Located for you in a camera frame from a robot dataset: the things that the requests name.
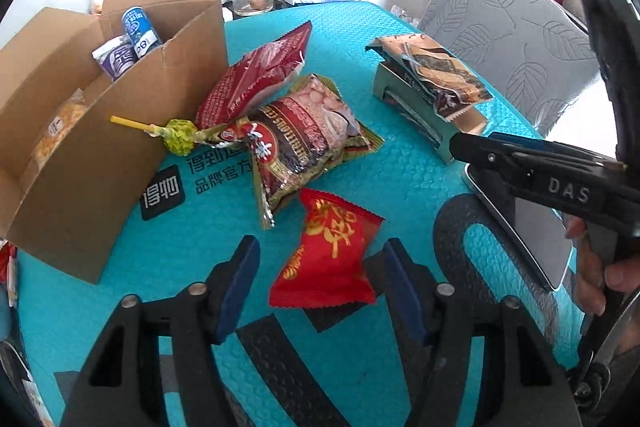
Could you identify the right hand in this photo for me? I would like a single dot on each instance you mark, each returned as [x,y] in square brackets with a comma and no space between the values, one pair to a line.
[592,277]

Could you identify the yellow green lollipop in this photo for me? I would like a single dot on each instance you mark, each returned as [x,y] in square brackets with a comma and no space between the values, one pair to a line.
[178,135]

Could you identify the brown cardboard box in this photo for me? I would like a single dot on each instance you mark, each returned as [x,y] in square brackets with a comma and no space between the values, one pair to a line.
[71,214]

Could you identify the dark red peanut bag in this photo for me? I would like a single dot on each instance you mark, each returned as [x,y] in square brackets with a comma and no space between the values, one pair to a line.
[294,139]

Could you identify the black smartphone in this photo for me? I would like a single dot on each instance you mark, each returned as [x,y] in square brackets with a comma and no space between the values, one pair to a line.
[537,232]

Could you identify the small red candy packet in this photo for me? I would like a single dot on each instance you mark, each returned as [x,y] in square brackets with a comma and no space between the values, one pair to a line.
[326,270]

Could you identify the green box with sachets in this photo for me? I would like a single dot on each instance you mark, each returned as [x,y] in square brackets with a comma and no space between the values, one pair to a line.
[431,87]

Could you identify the red snack bag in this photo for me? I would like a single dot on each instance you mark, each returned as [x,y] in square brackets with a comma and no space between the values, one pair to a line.
[256,77]

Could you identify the grey leaf pattern cushion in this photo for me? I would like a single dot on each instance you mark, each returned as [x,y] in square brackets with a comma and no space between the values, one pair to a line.
[531,51]

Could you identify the bread in clear packet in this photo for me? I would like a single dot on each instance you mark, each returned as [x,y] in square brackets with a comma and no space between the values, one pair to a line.
[53,133]

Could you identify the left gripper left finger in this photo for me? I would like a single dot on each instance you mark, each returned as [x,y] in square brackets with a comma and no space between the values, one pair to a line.
[145,344]

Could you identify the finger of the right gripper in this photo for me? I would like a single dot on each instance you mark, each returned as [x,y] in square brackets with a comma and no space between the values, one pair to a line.
[517,140]
[484,151]

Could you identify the blue tube snack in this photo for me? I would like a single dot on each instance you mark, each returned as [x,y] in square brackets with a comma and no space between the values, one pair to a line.
[140,31]

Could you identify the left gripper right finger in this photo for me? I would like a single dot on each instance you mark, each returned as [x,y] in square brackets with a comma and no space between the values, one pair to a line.
[521,385]

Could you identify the purple silver snack packet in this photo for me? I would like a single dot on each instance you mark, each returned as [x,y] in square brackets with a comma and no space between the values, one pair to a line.
[116,56]

